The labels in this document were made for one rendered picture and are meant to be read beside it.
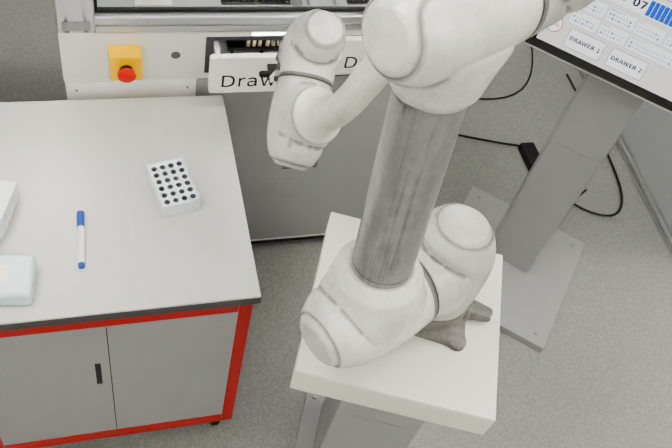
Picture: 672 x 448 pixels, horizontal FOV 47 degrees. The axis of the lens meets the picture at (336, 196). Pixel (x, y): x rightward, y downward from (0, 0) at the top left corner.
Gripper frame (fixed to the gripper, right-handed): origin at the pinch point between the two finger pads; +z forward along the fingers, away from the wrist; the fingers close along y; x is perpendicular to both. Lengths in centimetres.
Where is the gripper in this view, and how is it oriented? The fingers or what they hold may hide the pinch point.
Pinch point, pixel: (278, 76)
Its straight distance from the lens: 179.2
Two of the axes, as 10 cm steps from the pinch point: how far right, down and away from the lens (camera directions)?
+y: -0.8, -10.0, 0.3
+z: -2.7, 0.5, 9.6
